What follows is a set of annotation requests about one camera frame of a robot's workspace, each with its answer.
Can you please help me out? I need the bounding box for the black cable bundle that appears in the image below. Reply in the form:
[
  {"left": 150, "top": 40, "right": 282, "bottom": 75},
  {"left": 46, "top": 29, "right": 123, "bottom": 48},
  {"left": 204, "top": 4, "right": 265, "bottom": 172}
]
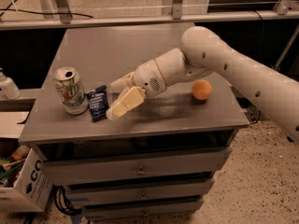
[{"left": 52, "top": 185, "right": 83, "bottom": 217}]

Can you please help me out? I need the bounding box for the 7up soda can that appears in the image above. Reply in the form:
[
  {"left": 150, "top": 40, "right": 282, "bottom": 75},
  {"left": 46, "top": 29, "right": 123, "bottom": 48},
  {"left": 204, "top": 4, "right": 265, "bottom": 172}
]
[{"left": 53, "top": 66, "right": 88, "bottom": 115}]

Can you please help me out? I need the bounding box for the white plastic bottle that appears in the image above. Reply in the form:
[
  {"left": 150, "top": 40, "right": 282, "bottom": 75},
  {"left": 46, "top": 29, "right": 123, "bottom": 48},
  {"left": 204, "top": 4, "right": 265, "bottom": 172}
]
[{"left": 0, "top": 68, "right": 21, "bottom": 99}]

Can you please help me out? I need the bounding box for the grey drawer cabinet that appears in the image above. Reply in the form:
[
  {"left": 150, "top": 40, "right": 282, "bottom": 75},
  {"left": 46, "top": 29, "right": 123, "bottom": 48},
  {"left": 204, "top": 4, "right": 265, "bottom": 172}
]
[{"left": 20, "top": 24, "right": 249, "bottom": 220}]

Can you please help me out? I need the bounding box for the blue rxbar blueberry wrapper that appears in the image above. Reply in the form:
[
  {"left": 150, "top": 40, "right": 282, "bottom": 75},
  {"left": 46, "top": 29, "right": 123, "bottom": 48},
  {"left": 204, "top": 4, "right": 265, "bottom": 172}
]
[{"left": 86, "top": 85, "right": 109, "bottom": 121}]

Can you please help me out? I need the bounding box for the metal frame rail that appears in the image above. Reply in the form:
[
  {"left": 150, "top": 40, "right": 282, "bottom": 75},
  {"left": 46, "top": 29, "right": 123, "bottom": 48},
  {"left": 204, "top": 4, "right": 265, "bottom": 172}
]
[{"left": 0, "top": 0, "right": 299, "bottom": 30}]

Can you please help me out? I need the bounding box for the white cardboard box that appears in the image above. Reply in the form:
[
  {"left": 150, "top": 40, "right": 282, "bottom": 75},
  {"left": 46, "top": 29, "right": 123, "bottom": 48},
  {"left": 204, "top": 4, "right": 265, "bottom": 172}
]
[{"left": 0, "top": 149, "right": 52, "bottom": 213}]

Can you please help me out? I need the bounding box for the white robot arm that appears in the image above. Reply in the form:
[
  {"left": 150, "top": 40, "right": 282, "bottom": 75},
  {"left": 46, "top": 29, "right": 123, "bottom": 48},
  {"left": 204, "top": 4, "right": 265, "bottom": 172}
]
[{"left": 106, "top": 26, "right": 299, "bottom": 143}]

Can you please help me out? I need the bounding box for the orange fruit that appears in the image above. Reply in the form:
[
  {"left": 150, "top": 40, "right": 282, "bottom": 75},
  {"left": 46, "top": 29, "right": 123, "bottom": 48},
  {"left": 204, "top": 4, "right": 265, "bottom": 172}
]
[{"left": 192, "top": 79, "right": 212, "bottom": 101}]

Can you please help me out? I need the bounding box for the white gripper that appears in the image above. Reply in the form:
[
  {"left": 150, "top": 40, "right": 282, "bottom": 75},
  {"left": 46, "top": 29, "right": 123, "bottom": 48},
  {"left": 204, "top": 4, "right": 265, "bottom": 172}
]
[{"left": 106, "top": 60, "right": 167, "bottom": 120}]

